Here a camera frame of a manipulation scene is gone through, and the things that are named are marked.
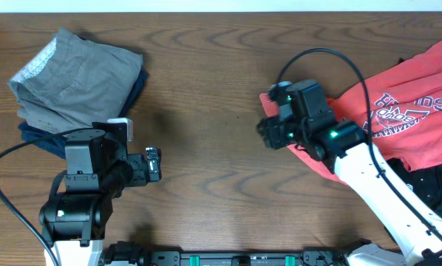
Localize red printed t-shirt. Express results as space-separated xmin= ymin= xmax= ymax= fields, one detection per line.
xmin=259 ymin=35 xmax=442 ymax=185

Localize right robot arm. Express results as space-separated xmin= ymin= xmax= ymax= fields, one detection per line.
xmin=257 ymin=80 xmax=442 ymax=265

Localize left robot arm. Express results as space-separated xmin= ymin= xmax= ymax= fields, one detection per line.
xmin=39 ymin=118 xmax=162 ymax=265

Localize folded navy garment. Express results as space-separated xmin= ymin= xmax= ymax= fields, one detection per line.
xmin=18 ymin=69 xmax=148 ymax=159

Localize folded grey shorts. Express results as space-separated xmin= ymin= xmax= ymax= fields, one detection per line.
xmin=8 ymin=29 xmax=143 ymax=133

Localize black garment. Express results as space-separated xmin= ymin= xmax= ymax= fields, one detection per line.
xmin=387 ymin=159 xmax=442 ymax=218

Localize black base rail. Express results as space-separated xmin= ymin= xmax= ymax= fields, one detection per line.
xmin=97 ymin=242 xmax=348 ymax=266

